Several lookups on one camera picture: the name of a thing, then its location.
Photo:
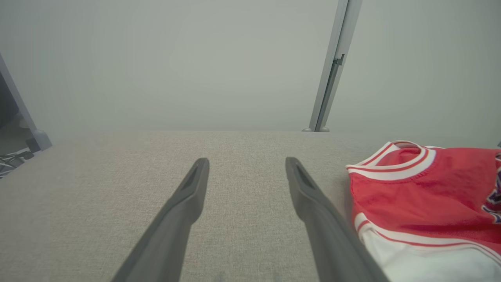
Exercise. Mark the red white numbered jersey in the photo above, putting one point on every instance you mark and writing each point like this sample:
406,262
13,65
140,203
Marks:
430,199

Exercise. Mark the grey metal partition post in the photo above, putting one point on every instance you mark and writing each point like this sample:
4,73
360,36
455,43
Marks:
332,66

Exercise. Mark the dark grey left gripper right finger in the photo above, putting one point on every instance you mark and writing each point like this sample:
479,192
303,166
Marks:
332,243

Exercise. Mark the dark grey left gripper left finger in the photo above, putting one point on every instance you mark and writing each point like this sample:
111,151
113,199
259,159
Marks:
172,235

